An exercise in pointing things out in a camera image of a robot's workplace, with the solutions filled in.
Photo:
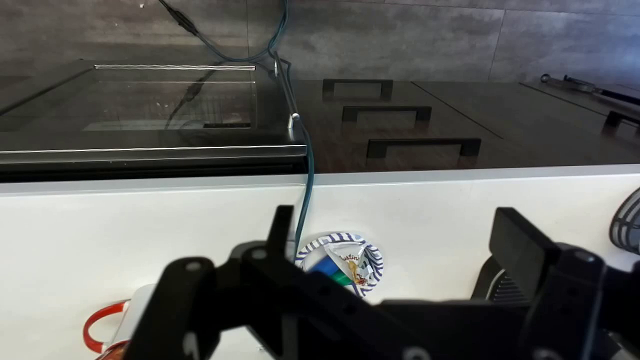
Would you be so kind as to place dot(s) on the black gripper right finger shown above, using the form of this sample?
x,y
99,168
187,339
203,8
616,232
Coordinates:
x,y
566,301

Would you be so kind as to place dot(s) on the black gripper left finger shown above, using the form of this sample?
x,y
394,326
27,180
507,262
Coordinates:
x,y
200,306

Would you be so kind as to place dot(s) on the white mug red inside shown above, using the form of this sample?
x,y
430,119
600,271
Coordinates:
x,y
107,320

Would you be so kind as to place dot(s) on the blue toy cylinder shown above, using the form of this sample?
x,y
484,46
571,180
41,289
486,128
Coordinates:
x,y
327,266

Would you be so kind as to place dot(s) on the green toy cylinder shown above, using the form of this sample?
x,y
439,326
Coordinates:
x,y
345,279

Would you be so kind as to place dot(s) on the tan wooden toy piece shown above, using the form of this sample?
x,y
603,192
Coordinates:
x,y
358,266

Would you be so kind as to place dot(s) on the blue patterned paper plate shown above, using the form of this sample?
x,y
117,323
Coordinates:
x,y
371,256

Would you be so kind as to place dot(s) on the dark base cabinet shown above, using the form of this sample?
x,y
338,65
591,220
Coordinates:
x,y
507,126

